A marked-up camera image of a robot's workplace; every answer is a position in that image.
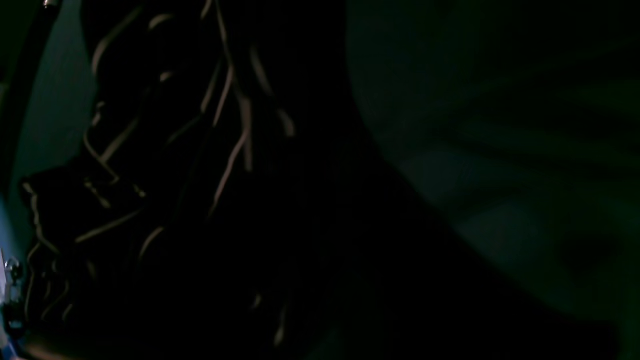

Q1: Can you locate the navy white striped t-shirt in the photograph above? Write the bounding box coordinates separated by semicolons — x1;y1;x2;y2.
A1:
19;0;456;360

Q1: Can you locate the teal table cloth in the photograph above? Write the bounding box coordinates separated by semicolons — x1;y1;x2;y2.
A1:
1;0;639;360

